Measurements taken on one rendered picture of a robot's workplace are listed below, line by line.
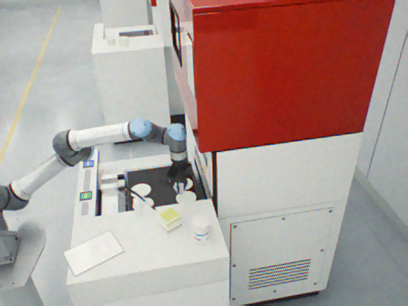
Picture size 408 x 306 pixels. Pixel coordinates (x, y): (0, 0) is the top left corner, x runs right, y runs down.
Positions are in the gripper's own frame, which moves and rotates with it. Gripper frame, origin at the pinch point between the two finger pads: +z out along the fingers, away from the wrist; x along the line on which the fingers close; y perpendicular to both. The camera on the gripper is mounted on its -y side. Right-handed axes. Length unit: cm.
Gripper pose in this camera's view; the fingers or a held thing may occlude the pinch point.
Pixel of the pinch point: (178, 193)
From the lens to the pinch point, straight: 183.5
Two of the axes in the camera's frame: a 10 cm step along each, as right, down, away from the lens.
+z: 0.3, 8.1, 5.8
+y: 4.5, -5.3, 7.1
